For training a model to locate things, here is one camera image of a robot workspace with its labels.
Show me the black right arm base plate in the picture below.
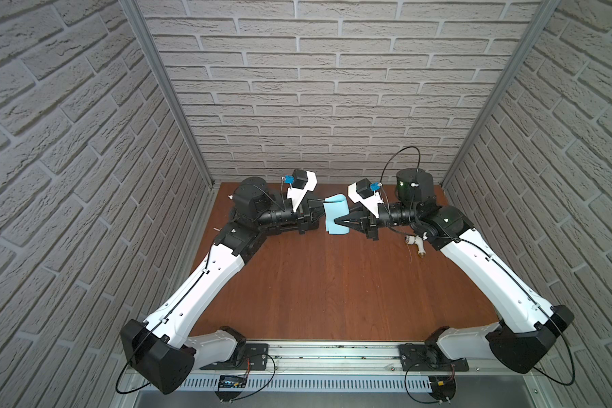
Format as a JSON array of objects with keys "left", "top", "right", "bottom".
[{"left": 398, "top": 343, "right": 469, "bottom": 372}]

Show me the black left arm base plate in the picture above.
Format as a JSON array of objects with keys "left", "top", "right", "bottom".
[{"left": 200, "top": 343, "right": 269, "bottom": 372}]

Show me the small green circuit board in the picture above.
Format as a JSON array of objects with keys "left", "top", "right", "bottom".
[{"left": 218, "top": 375, "right": 248, "bottom": 390}]

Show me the small black connector board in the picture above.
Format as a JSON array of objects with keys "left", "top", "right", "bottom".
[{"left": 428, "top": 376, "right": 457, "bottom": 402}]

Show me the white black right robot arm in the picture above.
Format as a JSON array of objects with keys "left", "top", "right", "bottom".
[{"left": 326, "top": 168, "right": 574, "bottom": 374}]

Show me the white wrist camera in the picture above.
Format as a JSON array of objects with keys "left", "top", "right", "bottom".
[
  {"left": 286, "top": 169, "right": 317, "bottom": 213},
  {"left": 348, "top": 178, "right": 384, "bottom": 218}
]

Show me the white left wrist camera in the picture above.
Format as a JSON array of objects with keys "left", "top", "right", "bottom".
[{"left": 286, "top": 169, "right": 317, "bottom": 213}]

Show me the aluminium right corner post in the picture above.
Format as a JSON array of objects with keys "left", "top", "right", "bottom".
[{"left": 440, "top": 0, "right": 560, "bottom": 188}]

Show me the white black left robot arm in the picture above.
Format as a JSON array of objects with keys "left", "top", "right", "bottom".
[{"left": 121, "top": 169, "right": 325, "bottom": 394}]

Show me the aluminium left corner post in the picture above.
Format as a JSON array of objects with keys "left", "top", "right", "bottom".
[{"left": 121, "top": 0, "right": 214, "bottom": 189}]

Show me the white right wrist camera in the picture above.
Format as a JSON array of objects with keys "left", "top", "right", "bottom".
[{"left": 348, "top": 178, "right": 384, "bottom": 218}]

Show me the aluminium corner post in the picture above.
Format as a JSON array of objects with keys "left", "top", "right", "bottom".
[
  {"left": 440, "top": 0, "right": 560, "bottom": 188},
  {"left": 121, "top": 0, "right": 214, "bottom": 189}
]

